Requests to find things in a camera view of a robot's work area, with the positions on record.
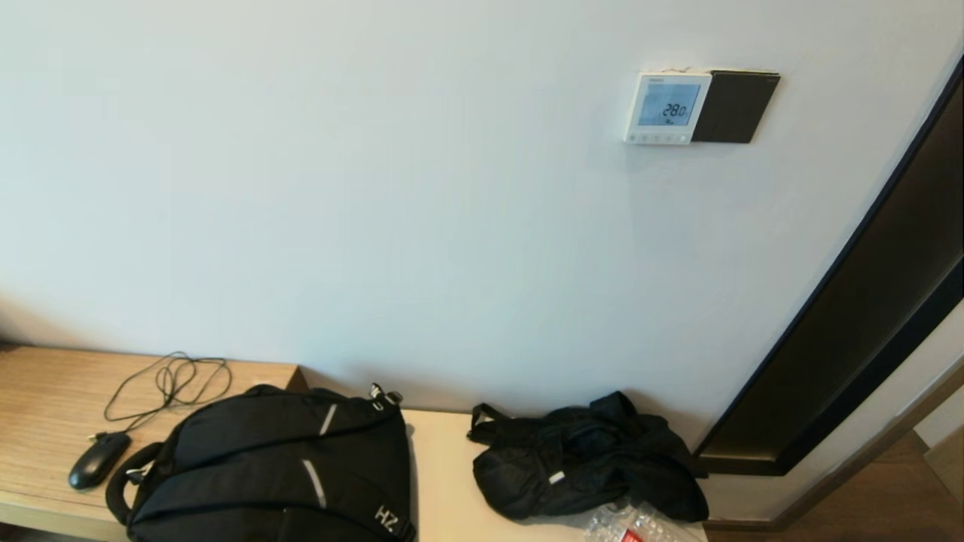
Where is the white wall thermostat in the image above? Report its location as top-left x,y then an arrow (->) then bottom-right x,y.
623,72 -> 712,145

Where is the small black fabric bag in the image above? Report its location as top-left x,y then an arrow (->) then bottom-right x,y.
467,390 -> 710,524

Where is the cream low cabinet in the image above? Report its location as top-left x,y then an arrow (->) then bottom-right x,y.
403,409 -> 709,542

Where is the black backpack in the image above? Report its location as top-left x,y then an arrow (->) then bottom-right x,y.
105,384 -> 416,542

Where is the clear plastic bottle red label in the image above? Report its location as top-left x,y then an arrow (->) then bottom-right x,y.
584,501 -> 697,542

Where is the brown wooden baseboard strip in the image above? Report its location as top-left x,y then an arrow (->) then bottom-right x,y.
704,367 -> 964,531

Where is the black computer mouse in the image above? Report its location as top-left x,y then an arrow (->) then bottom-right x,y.
68,431 -> 132,491

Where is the light wooden desk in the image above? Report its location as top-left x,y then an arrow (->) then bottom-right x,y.
0,345 -> 308,542

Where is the dark brown wall switch plate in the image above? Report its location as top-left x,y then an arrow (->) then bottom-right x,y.
691,70 -> 782,144

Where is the thin black mouse cable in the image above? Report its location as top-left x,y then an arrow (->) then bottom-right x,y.
88,352 -> 232,442

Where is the dark door frame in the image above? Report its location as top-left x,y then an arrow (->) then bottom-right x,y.
693,56 -> 964,477

